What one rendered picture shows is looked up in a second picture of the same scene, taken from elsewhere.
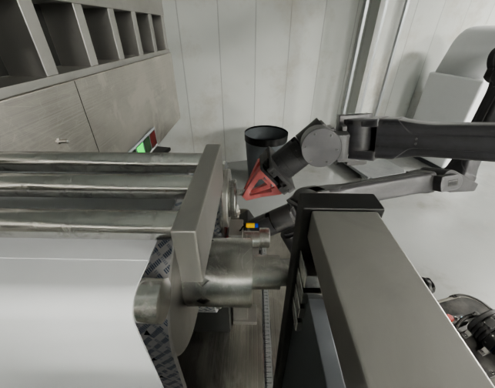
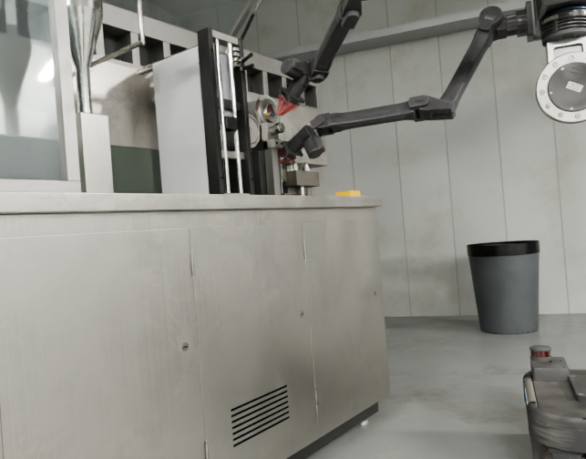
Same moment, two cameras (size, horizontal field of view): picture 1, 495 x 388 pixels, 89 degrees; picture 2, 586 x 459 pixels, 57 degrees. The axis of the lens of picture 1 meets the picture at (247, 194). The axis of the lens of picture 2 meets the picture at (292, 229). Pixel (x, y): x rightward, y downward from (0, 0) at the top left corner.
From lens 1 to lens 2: 1.91 m
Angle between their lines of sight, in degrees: 48
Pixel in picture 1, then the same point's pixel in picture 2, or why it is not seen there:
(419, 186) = (400, 109)
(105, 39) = (259, 86)
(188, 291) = not seen: hidden behind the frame
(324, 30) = not seen: outside the picture
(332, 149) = (289, 65)
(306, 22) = not seen: hidden behind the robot
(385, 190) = (372, 112)
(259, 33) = (504, 127)
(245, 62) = (485, 164)
